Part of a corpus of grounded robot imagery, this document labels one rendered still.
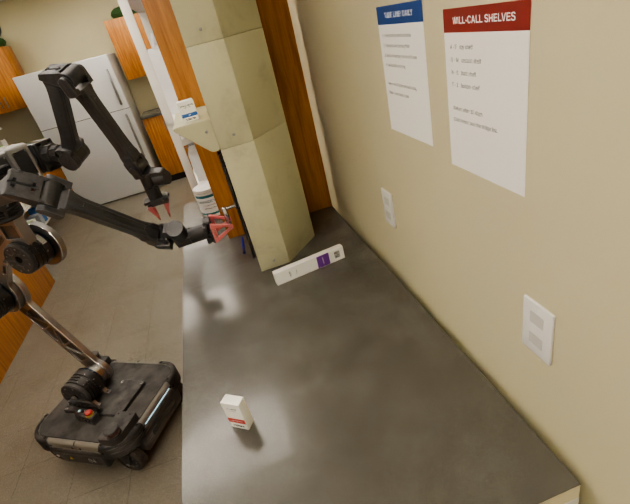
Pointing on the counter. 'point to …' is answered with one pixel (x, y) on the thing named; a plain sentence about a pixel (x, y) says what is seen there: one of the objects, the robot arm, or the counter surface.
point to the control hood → (198, 130)
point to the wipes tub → (206, 199)
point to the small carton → (187, 110)
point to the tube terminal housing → (254, 142)
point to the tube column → (214, 19)
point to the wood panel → (315, 196)
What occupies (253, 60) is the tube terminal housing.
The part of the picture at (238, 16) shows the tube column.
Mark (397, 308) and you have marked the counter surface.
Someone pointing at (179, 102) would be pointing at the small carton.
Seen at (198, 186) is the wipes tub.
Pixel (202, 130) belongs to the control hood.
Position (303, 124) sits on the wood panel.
